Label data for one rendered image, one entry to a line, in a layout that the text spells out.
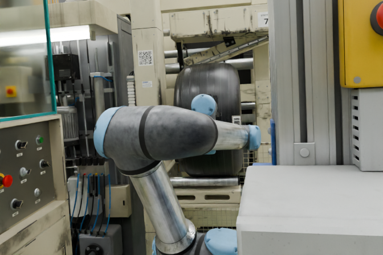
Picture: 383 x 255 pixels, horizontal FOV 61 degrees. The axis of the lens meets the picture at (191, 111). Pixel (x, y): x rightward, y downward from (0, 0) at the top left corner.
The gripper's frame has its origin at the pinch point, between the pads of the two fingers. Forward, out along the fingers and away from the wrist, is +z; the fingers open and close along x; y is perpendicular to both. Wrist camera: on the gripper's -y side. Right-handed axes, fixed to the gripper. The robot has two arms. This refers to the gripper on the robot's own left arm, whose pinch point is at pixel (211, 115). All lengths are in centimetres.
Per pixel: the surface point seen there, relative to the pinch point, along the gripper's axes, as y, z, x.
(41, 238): -43, -23, 63
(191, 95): 9.5, 3.9, 8.9
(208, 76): 18.2, 9.1, 1.6
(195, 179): -29.2, 18.5, 10.6
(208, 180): -29.8, 18.2, 4.1
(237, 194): -36.3, 16.7, -9.2
